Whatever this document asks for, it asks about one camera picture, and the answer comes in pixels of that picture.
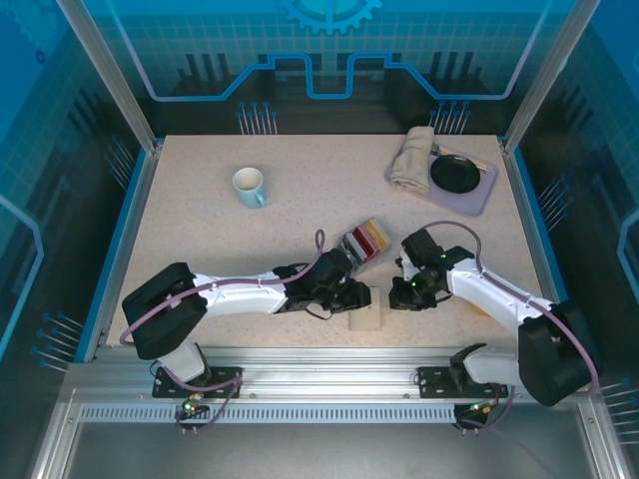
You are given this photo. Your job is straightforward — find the grey metal base tray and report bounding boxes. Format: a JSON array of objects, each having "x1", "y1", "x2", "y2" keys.
[{"x1": 29, "y1": 388, "x2": 639, "y2": 479}]

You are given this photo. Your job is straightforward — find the lavender serving tray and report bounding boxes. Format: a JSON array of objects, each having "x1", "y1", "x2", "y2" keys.
[{"x1": 382, "y1": 141, "x2": 499, "y2": 217}]

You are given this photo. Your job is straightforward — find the wooden chopstick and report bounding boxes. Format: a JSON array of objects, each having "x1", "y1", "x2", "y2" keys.
[
  {"x1": 432, "y1": 142, "x2": 490, "y2": 171},
  {"x1": 431, "y1": 145, "x2": 488, "y2": 174}
]

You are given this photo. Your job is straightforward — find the clear acrylic card box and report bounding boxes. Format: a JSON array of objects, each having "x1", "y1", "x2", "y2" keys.
[{"x1": 338, "y1": 215, "x2": 391, "y2": 273}]

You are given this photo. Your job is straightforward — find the metal fork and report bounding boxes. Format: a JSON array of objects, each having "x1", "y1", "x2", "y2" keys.
[{"x1": 431, "y1": 143, "x2": 468, "y2": 162}]

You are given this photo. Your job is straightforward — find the wide aluminium front rail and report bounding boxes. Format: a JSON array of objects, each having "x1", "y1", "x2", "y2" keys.
[{"x1": 59, "y1": 346, "x2": 608, "y2": 406}]

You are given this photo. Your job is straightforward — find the silver white card stack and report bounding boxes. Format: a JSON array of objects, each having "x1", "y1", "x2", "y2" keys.
[{"x1": 343, "y1": 232, "x2": 368, "y2": 265}]

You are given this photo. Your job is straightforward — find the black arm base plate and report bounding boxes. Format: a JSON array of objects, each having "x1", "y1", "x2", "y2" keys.
[
  {"x1": 152, "y1": 366, "x2": 245, "y2": 399},
  {"x1": 416, "y1": 366, "x2": 510, "y2": 399}
]

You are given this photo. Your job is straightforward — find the aluminium upright post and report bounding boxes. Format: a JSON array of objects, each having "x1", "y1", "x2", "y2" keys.
[
  {"x1": 501, "y1": 0, "x2": 600, "y2": 156},
  {"x1": 54, "y1": 0, "x2": 164, "y2": 154}
]

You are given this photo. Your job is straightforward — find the red card stack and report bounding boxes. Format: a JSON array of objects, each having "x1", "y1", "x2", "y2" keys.
[{"x1": 354, "y1": 224, "x2": 380, "y2": 258}]

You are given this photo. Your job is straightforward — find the small LED adapter board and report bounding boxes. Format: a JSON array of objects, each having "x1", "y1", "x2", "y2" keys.
[
  {"x1": 451, "y1": 398, "x2": 500, "y2": 435},
  {"x1": 174, "y1": 393, "x2": 211, "y2": 435}
]

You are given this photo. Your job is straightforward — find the beige folded cloth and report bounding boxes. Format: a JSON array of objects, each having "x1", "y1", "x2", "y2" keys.
[{"x1": 388, "y1": 125, "x2": 435, "y2": 194}]

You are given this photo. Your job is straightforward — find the slotted grey cable duct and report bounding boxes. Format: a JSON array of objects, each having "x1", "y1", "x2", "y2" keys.
[{"x1": 78, "y1": 404, "x2": 458, "y2": 424}]

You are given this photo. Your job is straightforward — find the light blue mug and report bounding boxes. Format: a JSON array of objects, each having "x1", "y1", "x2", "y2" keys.
[{"x1": 232, "y1": 167, "x2": 267, "y2": 210}]

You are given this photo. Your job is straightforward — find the aluminium side rail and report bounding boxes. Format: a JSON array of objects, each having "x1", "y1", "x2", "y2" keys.
[
  {"x1": 498, "y1": 139, "x2": 605, "y2": 390},
  {"x1": 82, "y1": 139, "x2": 164, "y2": 363}
]

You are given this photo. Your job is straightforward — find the blue trim strip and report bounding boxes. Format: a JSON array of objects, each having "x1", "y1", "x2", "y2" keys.
[
  {"x1": 508, "y1": 147, "x2": 583, "y2": 363},
  {"x1": 73, "y1": 147, "x2": 151, "y2": 363}
]

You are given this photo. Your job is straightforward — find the black round plate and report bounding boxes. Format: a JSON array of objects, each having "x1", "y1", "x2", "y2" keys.
[{"x1": 429, "y1": 155, "x2": 481, "y2": 195}]

